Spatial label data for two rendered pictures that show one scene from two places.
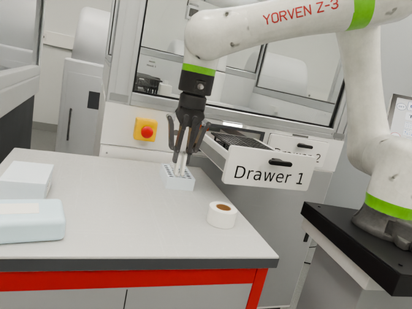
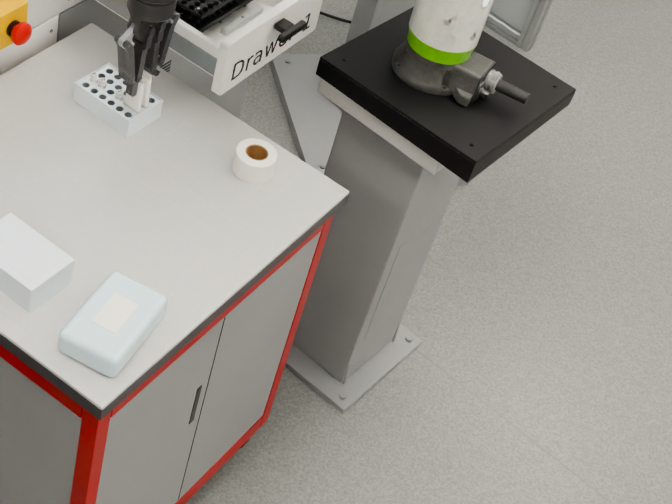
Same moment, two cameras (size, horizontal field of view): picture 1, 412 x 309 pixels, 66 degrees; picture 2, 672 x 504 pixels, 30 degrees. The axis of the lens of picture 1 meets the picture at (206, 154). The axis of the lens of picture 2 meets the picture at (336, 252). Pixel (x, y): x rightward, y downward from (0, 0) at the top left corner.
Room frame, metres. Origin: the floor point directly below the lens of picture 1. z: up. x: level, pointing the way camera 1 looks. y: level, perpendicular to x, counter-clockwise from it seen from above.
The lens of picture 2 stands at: (-0.45, 0.95, 2.18)
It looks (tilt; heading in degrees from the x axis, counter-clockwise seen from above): 45 degrees down; 313
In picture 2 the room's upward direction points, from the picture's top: 19 degrees clockwise
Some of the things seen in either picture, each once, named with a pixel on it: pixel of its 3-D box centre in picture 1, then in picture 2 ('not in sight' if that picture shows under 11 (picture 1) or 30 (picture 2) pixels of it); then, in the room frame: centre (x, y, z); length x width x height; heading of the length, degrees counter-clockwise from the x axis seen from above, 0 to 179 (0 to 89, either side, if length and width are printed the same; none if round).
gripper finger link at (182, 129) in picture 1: (181, 133); (138, 50); (0.88, 0.08, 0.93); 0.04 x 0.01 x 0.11; 20
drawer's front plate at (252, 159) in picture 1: (270, 169); (270, 35); (0.91, -0.20, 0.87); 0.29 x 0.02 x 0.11; 111
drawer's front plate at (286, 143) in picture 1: (297, 151); not in sight; (1.32, -0.37, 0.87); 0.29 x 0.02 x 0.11; 111
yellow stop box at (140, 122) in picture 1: (145, 129); (3, 22); (1.07, 0.22, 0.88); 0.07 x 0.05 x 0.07; 111
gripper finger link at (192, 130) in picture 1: (190, 134); (151, 43); (0.90, 0.05, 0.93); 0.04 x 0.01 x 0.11; 20
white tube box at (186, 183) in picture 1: (176, 176); (117, 99); (0.94, 0.07, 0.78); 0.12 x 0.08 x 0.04; 20
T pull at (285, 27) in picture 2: (278, 162); (286, 27); (0.88, -0.21, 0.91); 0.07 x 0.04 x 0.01; 111
